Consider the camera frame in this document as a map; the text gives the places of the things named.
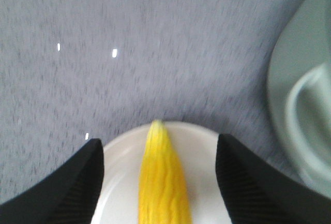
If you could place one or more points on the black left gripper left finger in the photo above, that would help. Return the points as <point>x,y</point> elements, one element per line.
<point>68,195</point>

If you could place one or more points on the beige round plate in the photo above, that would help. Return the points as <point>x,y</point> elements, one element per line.
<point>196,148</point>

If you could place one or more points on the green electric cooking pot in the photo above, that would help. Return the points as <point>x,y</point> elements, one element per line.
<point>298,89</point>

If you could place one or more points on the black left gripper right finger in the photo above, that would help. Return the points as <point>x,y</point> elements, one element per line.
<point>255,192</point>

